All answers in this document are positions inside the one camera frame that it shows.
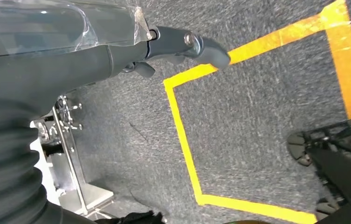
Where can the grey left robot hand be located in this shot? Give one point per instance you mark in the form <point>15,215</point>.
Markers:
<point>55,65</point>

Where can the silver robot leg mechanism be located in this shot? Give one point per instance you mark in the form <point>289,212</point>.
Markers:
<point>70,160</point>

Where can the yellow floor tape square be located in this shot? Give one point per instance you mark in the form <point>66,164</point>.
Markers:
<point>179,123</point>

